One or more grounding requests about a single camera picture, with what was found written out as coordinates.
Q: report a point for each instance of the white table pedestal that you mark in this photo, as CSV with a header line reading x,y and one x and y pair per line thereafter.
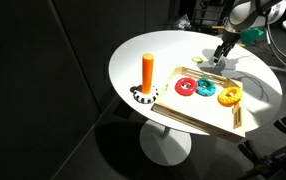
x,y
163,146

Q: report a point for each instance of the wooden tray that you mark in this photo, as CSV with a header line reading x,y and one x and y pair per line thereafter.
x,y
203,106

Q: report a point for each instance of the orange post stacker checkered base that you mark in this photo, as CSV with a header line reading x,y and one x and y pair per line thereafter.
x,y
147,73

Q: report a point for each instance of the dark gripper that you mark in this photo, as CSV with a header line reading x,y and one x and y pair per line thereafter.
x,y
230,38

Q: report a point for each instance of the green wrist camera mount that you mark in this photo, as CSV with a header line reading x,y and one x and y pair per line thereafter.
x,y
249,36

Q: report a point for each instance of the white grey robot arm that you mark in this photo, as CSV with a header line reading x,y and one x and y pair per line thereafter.
x,y
246,15

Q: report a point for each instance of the grey crumpled bag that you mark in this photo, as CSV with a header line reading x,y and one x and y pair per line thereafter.
x,y
184,22

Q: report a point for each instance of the dark metal rack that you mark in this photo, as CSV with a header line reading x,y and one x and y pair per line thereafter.
x,y
209,13

